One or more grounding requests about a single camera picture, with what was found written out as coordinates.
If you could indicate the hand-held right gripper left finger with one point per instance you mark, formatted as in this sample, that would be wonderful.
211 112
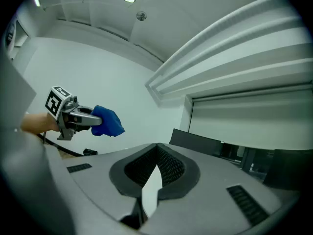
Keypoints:
97 180

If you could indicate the blue cloth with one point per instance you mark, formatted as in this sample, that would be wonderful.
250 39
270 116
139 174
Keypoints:
107 121

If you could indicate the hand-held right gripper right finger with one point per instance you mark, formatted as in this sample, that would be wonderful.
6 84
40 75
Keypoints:
207 199

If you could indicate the black floor box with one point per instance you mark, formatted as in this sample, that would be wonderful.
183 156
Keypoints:
90 152

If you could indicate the large black monitor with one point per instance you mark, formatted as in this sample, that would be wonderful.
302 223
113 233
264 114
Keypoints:
193 141

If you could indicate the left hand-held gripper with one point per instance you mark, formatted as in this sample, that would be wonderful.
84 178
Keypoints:
55 101

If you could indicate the glass window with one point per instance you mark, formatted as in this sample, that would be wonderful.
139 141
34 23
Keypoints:
232 153

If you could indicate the curved black monitor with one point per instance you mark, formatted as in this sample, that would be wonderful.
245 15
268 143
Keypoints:
288 168

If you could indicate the white roller blind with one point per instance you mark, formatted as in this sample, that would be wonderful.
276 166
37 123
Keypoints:
252 121

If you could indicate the black window post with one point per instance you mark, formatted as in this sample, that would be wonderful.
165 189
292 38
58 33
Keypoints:
247 159

